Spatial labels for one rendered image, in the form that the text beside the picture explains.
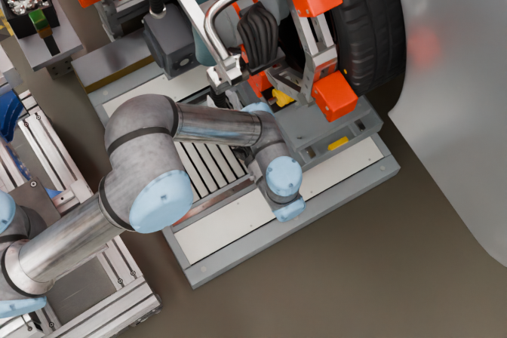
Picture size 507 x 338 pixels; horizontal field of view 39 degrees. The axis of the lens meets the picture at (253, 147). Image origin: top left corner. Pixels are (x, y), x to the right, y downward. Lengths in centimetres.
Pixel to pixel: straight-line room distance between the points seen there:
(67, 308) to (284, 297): 71
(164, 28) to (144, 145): 117
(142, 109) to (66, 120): 147
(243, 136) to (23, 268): 50
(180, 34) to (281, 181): 97
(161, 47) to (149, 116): 110
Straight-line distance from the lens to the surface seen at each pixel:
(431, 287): 253
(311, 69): 167
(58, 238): 135
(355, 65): 168
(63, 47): 232
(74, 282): 230
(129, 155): 121
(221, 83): 164
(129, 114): 124
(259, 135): 152
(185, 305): 245
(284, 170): 149
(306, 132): 238
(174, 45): 231
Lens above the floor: 241
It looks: 69 degrees down
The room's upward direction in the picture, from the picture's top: 2 degrees clockwise
